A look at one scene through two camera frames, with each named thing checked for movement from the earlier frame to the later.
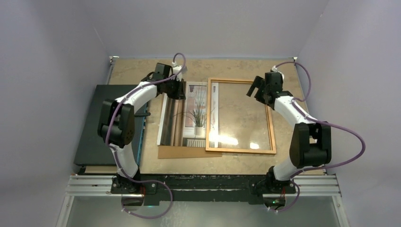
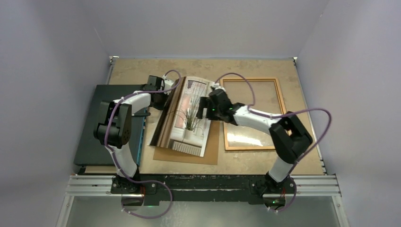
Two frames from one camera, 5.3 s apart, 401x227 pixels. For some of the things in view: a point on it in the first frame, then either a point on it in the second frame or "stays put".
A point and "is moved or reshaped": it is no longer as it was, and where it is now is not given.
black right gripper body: (260, 95) to (213, 113)
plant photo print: (182, 123) is moved or reshaped
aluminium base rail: (310, 186) stays put
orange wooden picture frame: (238, 81) is moved or reshaped
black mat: (91, 150) stays put
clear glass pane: (237, 121) is moved or reshaped
